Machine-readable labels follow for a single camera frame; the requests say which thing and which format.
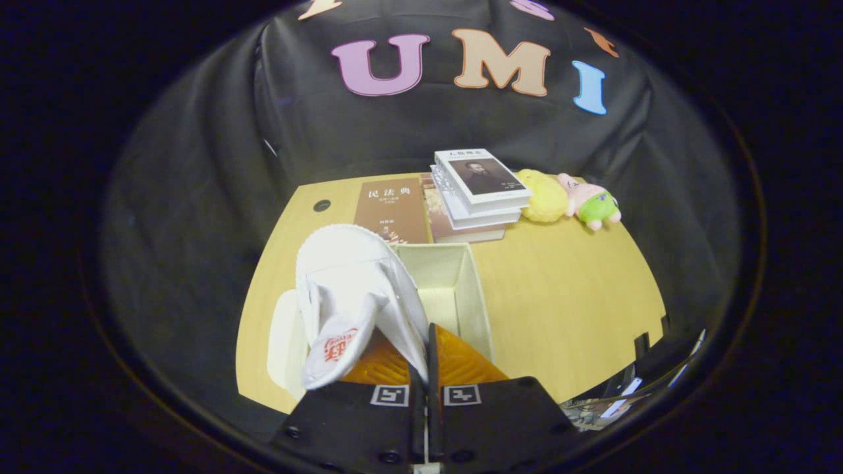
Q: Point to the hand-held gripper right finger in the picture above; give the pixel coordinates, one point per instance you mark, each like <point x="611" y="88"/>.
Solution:
<point x="500" y="428"/>

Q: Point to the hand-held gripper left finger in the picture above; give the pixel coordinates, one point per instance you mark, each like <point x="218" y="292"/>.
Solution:
<point x="355" y="428"/>

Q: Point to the white canvas shoe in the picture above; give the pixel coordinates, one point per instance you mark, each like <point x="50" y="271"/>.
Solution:
<point x="349" y="283"/>

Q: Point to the grey fabric storage box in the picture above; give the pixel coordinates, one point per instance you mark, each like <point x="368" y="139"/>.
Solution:
<point x="464" y="283"/>

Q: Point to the plain white book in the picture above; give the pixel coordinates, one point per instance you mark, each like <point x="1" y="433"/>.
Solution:
<point x="487" y="217"/>

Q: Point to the reddish brown thick book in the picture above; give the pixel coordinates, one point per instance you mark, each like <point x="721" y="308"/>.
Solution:
<point x="438" y="220"/>

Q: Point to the brown flat book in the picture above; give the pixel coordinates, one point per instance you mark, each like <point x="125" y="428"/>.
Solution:
<point x="388" y="210"/>

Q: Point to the yellow plush toy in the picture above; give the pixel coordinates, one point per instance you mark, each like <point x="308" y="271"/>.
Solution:
<point x="543" y="197"/>

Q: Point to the pink and green plush toy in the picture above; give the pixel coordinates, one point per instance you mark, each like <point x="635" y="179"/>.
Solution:
<point x="596" y="205"/>

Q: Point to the white book with portrait cover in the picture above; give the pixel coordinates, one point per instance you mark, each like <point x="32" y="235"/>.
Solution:
<point x="484" y="178"/>

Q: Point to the black backdrop cloth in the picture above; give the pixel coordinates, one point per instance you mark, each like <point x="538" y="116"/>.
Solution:
<point x="197" y="197"/>

